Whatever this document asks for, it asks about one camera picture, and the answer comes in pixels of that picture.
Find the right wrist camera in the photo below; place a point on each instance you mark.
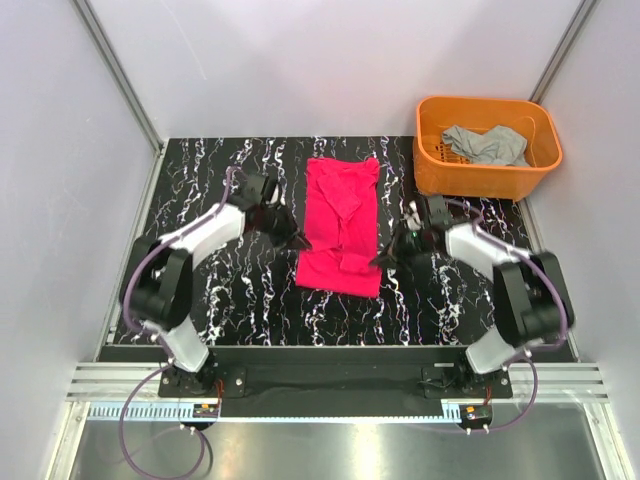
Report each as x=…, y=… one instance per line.
x=426, y=212

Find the slotted white cable duct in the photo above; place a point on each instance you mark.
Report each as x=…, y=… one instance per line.
x=189, y=412

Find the orange plastic basket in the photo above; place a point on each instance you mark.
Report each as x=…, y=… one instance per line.
x=438, y=170

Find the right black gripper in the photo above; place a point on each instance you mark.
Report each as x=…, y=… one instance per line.
x=397, y=249

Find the aluminium frame post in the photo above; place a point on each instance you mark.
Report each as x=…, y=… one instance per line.
x=573, y=30
x=110, y=58

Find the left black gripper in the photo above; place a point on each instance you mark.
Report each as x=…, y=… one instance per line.
x=290, y=230

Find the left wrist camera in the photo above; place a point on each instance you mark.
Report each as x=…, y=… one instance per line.
x=260, y=189

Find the grey t shirt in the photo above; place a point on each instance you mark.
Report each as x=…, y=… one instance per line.
x=500, y=146

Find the pink t shirt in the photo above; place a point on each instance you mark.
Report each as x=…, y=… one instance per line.
x=341, y=223

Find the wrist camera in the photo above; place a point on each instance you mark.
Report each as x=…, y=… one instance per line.
x=426, y=212
x=260, y=189

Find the left aluminium frame post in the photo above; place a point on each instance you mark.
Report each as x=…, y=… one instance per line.
x=110, y=58

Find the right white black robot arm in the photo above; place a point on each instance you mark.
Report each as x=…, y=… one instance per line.
x=532, y=309

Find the right aluminium frame post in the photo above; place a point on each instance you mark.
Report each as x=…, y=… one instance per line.
x=573, y=30

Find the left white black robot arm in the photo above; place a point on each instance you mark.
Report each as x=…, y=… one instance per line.
x=156, y=295

